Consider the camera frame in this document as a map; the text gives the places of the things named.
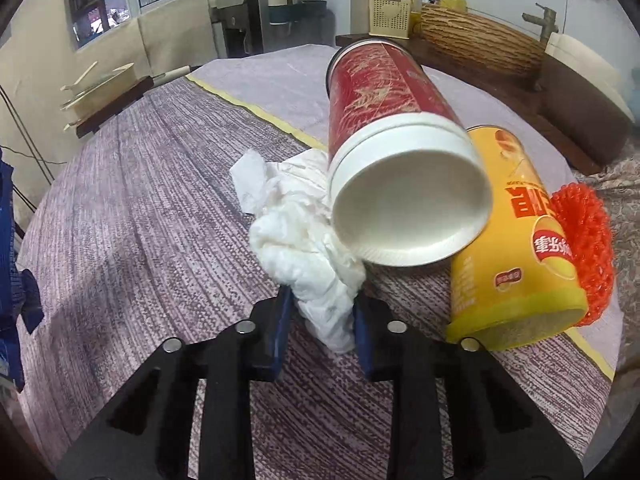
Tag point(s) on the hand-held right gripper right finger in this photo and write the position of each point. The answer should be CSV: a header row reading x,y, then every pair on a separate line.
x,y
361,342

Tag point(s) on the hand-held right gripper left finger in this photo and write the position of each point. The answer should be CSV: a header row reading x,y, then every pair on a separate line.
x,y
280,330

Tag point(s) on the white tissue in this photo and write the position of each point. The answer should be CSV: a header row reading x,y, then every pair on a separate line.
x,y
300,245

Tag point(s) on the blue plastic bag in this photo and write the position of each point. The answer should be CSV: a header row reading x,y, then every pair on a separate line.
x,y
6,260

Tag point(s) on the purple striped tablecloth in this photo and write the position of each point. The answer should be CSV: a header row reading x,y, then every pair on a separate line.
x,y
150,260

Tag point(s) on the yellow chip can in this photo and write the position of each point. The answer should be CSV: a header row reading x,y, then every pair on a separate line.
x,y
505,260

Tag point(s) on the red canister white cap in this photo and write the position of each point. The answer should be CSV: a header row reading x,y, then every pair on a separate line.
x,y
380,105

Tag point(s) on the lilac cloth yellow border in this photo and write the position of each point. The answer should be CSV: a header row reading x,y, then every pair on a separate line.
x,y
280,85

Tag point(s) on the red foam fruit net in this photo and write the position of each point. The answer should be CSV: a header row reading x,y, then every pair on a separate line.
x,y
585,240

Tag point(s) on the water dispenser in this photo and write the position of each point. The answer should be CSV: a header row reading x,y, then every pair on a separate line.
x,y
235,35

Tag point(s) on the cream cooking pot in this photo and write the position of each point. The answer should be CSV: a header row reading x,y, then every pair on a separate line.
x,y
115,80

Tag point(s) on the teal cup holder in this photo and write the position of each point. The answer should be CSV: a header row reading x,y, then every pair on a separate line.
x,y
300,10

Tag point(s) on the woven wicker basin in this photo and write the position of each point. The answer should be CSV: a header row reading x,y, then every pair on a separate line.
x,y
480,40

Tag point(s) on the beige chopstick holder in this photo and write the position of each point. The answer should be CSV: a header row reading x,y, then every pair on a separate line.
x,y
390,15

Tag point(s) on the brown container white lid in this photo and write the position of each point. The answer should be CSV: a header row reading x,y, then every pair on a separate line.
x,y
585,90

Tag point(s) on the brass faucet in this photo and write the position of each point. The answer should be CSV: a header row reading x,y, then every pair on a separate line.
x,y
545,22

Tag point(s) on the beige wall cloth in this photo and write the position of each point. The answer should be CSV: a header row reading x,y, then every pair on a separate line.
x,y
170,35

